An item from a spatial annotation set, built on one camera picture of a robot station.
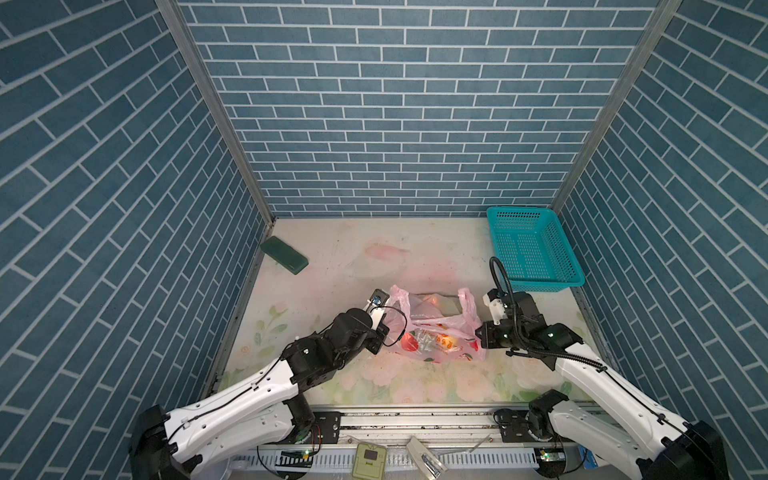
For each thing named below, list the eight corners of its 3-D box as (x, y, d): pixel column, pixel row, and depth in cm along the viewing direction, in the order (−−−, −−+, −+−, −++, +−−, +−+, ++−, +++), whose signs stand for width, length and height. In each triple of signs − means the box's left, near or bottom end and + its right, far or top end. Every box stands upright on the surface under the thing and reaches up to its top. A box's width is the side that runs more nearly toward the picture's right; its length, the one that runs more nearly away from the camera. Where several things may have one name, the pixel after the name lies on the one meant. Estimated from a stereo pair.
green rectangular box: (259, 249, 114) (257, 246, 112) (275, 237, 118) (273, 234, 116) (295, 275, 106) (294, 272, 105) (311, 262, 110) (309, 258, 109)
